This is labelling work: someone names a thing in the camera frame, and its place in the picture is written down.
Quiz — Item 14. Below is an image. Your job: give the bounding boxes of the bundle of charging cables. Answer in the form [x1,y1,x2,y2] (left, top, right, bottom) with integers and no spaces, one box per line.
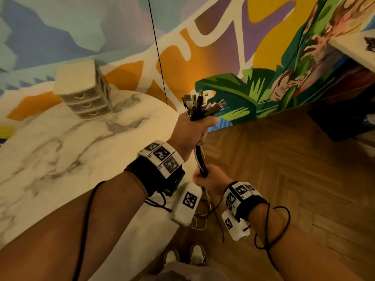
[181,90,227,243]

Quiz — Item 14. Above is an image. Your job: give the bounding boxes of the black left wristband with markers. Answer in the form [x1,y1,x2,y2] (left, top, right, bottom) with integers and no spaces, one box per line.
[124,140,186,197]

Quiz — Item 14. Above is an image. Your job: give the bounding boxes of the person's right forearm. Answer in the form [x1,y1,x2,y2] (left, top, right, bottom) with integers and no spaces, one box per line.
[247,203,365,281]

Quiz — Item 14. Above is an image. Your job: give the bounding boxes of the person's left white shoe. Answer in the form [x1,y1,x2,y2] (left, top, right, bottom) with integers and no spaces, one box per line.
[163,249,180,267]

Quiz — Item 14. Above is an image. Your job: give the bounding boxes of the white mini drawer organizer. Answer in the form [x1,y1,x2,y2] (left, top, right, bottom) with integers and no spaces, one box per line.
[53,59,113,121]

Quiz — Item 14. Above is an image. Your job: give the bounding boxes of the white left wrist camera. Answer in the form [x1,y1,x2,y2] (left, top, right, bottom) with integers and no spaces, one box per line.
[169,181,203,227]

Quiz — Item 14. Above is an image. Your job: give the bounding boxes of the person's right white shoe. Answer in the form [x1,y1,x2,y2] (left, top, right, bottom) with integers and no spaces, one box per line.
[190,245,207,265]

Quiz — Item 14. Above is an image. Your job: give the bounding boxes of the black wristband with markers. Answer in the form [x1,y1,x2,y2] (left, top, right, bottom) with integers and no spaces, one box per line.
[223,181,268,222]
[124,140,186,197]

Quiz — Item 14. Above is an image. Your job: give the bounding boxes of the person's left hand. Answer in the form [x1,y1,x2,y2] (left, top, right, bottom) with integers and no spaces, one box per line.
[167,112,220,161]

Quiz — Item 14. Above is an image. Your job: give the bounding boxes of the person's right hand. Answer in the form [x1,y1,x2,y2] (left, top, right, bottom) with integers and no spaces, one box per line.
[193,164,233,199]

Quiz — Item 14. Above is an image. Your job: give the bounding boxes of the thin black hanging cable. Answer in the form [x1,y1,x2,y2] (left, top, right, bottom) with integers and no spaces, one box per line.
[147,0,168,105]

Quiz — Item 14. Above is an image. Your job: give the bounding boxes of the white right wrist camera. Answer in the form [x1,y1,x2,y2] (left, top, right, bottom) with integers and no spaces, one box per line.
[221,209,251,242]

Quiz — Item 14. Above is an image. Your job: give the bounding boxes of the person's left forearm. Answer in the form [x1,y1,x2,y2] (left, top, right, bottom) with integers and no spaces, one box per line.
[0,171,148,281]

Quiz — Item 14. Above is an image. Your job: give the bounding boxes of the black right wristband with markers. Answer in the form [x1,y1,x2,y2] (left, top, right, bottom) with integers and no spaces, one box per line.
[223,181,268,222]

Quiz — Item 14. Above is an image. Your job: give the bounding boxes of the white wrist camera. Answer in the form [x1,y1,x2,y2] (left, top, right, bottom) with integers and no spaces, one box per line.
[221,209,251,242]
[169,181,203,227]

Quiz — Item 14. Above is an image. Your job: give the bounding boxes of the black cable on right forearm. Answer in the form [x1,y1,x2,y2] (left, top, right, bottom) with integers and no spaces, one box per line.
[253,203,291,272]

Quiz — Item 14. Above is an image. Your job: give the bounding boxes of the person's white shoe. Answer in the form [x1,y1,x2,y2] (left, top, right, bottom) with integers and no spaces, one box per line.
[190,245,207,265]
[163,249,180,267]

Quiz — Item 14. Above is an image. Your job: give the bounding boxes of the person's grey trousers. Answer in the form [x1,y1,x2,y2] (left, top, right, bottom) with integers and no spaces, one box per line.
[141,260,238,281]

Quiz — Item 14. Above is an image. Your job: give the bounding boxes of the white shelf board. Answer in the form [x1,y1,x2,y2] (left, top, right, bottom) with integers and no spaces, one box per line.
[328,28,375,73]

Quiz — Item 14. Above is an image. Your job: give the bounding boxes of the black furniture piece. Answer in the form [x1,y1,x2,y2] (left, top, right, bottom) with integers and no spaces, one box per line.
[307,82,375,142]

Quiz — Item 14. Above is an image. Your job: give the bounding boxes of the black cable on forearm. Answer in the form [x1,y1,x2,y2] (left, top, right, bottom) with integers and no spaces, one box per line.
[72,181,107,281]
[253,203,291,272]

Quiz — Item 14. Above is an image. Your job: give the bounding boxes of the black cable on left forearm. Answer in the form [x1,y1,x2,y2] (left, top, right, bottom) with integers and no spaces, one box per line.
[72,181,107,281]

